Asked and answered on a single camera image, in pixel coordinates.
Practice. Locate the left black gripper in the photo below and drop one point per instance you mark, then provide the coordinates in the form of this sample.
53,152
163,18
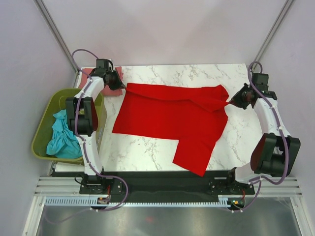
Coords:
118,85

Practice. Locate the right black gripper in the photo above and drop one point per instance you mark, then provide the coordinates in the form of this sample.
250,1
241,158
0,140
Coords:
236,100

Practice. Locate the red t shirt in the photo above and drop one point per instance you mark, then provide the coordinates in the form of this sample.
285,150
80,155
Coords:
195,117

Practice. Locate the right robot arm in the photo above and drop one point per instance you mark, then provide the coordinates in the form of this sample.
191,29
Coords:
275,153

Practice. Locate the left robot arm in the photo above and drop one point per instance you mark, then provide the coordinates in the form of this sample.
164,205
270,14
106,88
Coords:
81,112

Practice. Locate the folded pink t shirt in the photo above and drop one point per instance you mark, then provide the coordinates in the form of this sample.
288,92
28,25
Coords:
106,91

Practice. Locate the olive green laundry basket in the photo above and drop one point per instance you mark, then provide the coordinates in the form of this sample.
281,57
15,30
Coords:
44,131

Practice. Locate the teal t shirt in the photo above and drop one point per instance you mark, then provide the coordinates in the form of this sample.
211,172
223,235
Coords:
64,143

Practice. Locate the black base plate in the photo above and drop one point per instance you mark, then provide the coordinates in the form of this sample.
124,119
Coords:
165,186

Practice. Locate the right aluminium frame post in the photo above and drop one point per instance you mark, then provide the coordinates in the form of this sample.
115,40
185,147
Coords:
283,13

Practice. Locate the aluminium frame post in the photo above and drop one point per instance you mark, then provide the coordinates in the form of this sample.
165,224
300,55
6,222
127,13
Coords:
283,13
55,32

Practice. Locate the left aluminium frame post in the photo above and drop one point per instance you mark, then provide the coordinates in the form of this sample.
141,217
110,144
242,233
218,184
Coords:
55,32

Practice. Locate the white slotted cable duct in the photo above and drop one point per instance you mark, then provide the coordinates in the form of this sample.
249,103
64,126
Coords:
97,202

